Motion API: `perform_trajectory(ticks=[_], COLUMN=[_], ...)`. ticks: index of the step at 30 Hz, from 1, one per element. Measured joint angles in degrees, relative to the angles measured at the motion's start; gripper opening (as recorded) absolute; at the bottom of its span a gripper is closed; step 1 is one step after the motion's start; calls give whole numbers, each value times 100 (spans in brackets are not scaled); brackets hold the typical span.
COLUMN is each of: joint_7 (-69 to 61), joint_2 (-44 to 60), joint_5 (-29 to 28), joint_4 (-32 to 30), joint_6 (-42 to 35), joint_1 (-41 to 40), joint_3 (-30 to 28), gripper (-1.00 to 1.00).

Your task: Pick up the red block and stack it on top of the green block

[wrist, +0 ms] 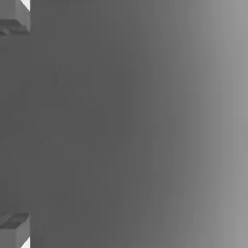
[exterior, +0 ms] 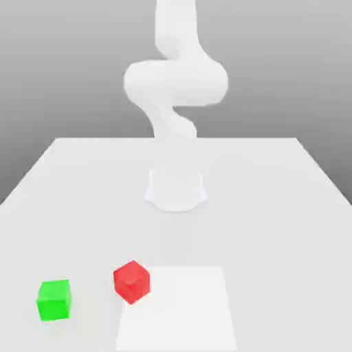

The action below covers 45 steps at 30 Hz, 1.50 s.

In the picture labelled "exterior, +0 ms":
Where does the small red cube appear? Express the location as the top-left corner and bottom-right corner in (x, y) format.
(113, 259), (151, 305)

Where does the small green cube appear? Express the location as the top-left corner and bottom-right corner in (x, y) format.
(36, 278), (72, 322)

